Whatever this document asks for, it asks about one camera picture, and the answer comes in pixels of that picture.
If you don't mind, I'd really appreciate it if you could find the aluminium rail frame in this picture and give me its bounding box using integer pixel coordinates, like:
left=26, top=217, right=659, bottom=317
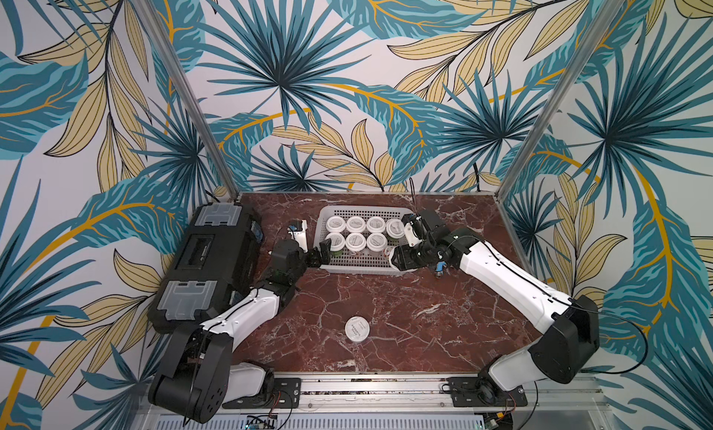
left=130, top=372, right=616, bottom=430

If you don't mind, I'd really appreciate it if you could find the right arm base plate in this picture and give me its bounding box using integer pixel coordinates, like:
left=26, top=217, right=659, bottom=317
left=440, top=377, right=528, bottom=411

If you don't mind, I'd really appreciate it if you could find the left aluminium corner post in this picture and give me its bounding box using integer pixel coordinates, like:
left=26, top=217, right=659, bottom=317
left=132, top=0, right=241, bottom=202

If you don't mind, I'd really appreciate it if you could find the right aluminium corner post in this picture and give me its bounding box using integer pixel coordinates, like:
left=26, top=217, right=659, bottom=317
left=496, top=0, right=626, bottom=203

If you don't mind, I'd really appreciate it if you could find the white yogurt cup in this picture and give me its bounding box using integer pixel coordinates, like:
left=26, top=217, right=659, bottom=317
left=325, top=216, right=346, bottom=234
left=366, top=232, right=388, bottom=255
left=345, top=233, right=367, bottom=255
left=366, top=216, right=386, bottom=234
left=345, top=316, right=371, bottom=343
left=385, top=218, right=405, bottom=242
left=345, top=216, right=367, bottom=233
left=326, top=232, right=345, bottom=258
left=387, top=247, right=400, bottom=270

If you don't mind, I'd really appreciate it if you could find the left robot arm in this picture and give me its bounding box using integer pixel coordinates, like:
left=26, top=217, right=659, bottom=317
left=148, top=239, right=333, bottom=424

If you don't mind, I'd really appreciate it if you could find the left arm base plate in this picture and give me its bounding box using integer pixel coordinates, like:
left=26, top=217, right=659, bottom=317
left=222, top=377, right=302, bottom=410

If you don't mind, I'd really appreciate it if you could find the aluminium corner post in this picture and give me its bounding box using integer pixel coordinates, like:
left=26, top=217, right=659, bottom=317
left=496, top=0, right=626, bottom=203
left=132, top=0, right=241, bottom=202

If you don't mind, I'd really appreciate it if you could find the white plastic basket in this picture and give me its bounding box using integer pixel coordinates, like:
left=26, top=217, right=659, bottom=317
left=314, top=205, right=412, bottom=276

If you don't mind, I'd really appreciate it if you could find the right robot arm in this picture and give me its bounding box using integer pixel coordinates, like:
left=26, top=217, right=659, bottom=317
left=389, top=210, right=600, bottom=403

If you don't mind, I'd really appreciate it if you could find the black toolbox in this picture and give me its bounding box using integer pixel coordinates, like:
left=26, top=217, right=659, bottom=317
left=148, top=203, right=265, bottom=335

